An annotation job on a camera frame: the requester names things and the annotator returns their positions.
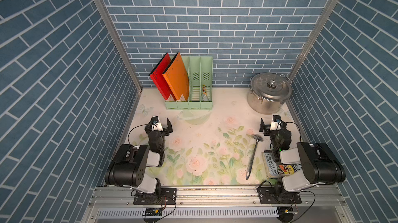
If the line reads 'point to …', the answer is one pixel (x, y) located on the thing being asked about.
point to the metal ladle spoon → (259, 138)
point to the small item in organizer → (205, 97)
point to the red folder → (156, 74)
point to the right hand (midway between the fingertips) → (272, 119)
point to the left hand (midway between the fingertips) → (163, 119)
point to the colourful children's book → (272, 169)
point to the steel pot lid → (271, 87)
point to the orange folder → (176, 75)
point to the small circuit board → (150, 212)
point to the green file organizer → (199, 72)
